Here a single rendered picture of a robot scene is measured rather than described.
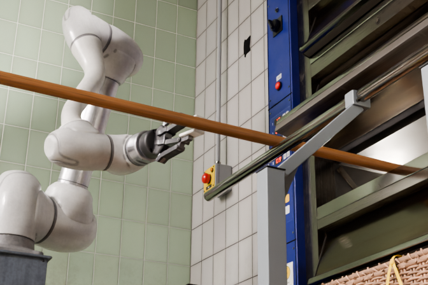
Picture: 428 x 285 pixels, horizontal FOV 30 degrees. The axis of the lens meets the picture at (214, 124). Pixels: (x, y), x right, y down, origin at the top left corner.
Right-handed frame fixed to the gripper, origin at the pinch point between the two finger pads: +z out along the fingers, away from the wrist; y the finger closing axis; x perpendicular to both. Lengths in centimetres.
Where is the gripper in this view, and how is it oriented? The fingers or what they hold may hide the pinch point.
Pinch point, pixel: (192, 127)
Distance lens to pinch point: 199.9
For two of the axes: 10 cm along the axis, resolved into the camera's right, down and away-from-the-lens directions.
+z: 5.8, -2.4, -7.7
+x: -8.0, -3.0, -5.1
